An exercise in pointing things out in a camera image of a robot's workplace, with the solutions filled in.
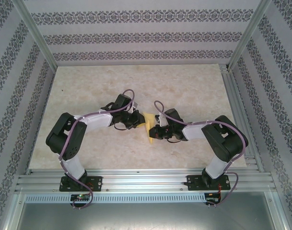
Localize long aluminium mounting rail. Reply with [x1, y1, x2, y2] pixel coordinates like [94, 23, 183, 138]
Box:
[15, 168, 277, 192]

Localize aluminium side rail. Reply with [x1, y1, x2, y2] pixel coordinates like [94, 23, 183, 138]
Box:
[220, 64, 265, 172]

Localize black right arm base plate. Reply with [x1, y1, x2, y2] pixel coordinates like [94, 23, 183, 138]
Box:
[187, 174, 231, 191]

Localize aluminium frame post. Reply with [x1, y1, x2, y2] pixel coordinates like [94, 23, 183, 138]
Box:
[11, 0, 59, 69]
[227, 0, 273, 71]

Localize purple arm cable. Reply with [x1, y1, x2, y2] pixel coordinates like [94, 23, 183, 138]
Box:
[154, 100, 249, 208]
[58, 89, 137, 211]

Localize circuit board with green light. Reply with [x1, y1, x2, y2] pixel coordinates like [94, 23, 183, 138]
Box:
[70, 193, 91, 201]

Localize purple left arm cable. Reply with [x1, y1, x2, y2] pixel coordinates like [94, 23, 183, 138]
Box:
[58, 89, 137, 211]

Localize grey sheet metal shelf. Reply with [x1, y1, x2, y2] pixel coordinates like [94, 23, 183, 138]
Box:
[15, 202, 284, 230]

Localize small dark circuit board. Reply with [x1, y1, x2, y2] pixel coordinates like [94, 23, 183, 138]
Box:
[205, 192, 221, 202]

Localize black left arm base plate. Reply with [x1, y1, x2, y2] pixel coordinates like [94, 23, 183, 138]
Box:
[60, 176, 104, 192]

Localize slotted grey cable duct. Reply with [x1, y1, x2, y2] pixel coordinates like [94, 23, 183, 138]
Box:
[24, 193, 208, 203]

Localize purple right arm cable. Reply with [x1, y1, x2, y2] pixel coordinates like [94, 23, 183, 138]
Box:
[154, 100, 249, 208]

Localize yellow paper sheet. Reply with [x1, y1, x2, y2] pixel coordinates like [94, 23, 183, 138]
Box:
[138, 112, 158, 145]

